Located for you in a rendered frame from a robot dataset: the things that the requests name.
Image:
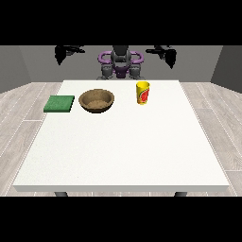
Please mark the dark table leg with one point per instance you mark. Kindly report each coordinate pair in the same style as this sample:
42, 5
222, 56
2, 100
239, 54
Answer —
181, 194
61, 194

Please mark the brown wooden bowl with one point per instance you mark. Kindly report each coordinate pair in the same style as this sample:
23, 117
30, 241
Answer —
96, 100

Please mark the yellow cup with melon print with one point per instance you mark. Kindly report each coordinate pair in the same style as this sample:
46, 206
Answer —
142, 92

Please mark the green square pad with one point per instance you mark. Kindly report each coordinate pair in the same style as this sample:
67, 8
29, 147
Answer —
59, 103

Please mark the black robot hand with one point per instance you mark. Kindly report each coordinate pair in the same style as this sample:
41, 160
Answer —
60, 54
169, 55

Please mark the grey robot trunk purple rings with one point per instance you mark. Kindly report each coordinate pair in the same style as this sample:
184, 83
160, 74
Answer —
120, 64

